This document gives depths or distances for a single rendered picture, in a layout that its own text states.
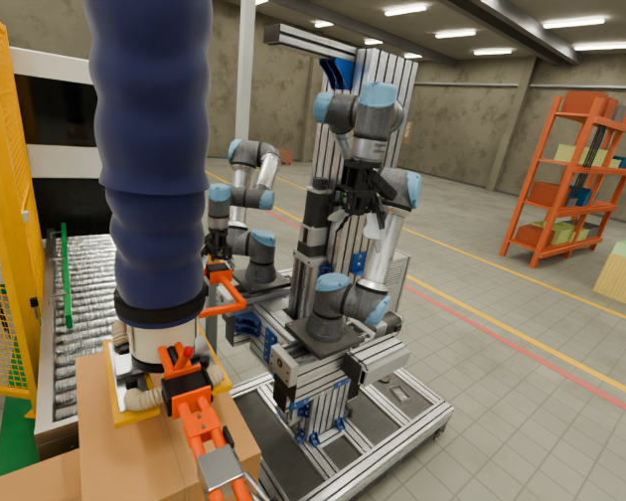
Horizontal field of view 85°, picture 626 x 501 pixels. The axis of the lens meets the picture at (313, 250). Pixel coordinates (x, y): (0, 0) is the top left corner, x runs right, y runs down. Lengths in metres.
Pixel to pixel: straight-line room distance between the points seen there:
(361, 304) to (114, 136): 0.84
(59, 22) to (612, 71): 15.30
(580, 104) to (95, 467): 6.44
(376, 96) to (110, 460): 1.05
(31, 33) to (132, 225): 10.93
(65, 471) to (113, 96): 1.28
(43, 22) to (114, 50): 10.93
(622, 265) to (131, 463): 5.95
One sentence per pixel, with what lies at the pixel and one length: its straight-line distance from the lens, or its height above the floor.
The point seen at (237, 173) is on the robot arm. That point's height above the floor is 1.51.
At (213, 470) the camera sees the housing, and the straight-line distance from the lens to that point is 0.73.
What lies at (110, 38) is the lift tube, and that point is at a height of 1.88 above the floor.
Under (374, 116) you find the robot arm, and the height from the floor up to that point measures 1.81.
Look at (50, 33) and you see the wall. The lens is 11.71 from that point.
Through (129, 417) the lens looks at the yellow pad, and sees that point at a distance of 1.01.
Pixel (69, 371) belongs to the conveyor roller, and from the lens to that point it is 2.05.
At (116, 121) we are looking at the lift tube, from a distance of 0.80.
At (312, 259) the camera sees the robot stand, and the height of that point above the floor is 1.25.
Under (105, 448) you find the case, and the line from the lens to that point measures 1.14.
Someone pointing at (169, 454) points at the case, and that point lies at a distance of 1.09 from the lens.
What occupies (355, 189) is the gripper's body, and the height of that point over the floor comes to 1.66.
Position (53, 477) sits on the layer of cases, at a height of 0.54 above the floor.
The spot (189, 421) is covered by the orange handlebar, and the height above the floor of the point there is 1.20.
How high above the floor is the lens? 1.79
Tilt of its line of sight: 21 degrees down
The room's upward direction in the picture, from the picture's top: 8 degrees clockwise
